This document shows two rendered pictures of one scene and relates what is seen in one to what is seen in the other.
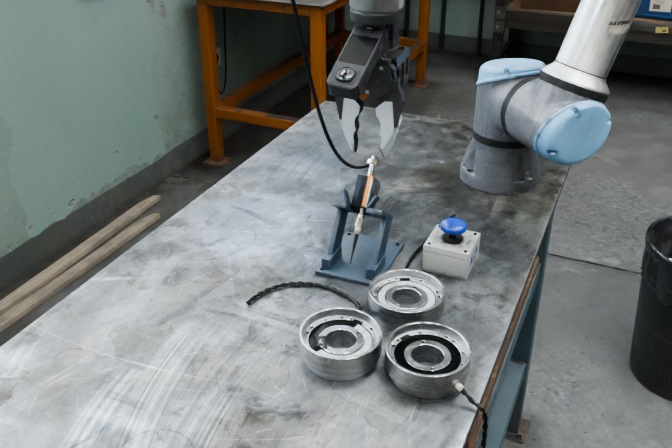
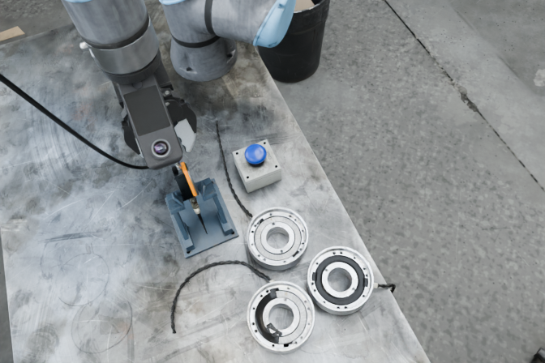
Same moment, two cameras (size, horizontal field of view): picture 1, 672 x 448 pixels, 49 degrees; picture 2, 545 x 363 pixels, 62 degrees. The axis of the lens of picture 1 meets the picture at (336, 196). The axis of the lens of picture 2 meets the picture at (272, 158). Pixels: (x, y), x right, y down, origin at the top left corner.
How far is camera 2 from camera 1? 0.64 m
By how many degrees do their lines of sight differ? 42
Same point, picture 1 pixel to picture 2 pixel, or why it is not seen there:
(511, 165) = (221, 51)
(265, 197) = (62, 209)
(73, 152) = not seen: outside the picture
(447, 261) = (266, 179)
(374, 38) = (151, 87)
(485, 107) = (184, 22)
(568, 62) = not seen: outside the picture
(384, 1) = (148, 52)
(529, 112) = (238, 20)
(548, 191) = (247, 49)
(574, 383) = not seen: hidden behind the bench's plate
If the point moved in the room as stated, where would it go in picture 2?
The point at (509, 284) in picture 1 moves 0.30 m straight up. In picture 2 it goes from (307, 162) to (311, 51)
